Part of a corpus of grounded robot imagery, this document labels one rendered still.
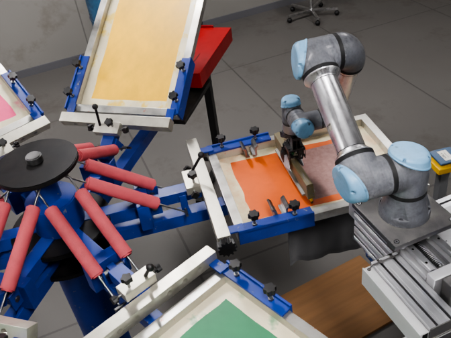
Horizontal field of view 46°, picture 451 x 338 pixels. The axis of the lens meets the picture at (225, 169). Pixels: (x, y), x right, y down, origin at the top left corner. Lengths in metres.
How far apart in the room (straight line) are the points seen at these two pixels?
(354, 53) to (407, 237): 0.57
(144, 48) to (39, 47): 3.43
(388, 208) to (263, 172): 0.85
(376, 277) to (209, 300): 0.58
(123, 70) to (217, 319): 1.43
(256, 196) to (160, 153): 2.16
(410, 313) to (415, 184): 0.35
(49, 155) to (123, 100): 0.70
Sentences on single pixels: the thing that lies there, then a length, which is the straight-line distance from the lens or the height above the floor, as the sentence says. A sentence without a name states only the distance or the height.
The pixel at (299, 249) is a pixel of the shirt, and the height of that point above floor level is 0.73.
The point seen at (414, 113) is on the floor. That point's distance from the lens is 4.58.
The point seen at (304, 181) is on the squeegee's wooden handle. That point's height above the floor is 1.05.
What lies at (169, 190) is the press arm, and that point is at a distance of 2.21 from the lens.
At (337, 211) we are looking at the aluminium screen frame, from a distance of 2.12.
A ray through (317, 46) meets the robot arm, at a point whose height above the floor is 1.69.
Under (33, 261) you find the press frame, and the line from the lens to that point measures 2.14.
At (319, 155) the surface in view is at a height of 0.95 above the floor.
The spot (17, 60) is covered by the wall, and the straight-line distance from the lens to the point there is 6.18.
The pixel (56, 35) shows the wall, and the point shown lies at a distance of 6.11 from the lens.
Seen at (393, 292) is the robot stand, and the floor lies 1.17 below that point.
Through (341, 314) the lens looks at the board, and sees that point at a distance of 3.00.
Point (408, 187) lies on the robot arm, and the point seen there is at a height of 1.40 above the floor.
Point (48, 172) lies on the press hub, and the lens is 2.02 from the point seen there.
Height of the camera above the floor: 2.39
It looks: 37 degrees down
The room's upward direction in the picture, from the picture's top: 9 degrees counter-clockwise
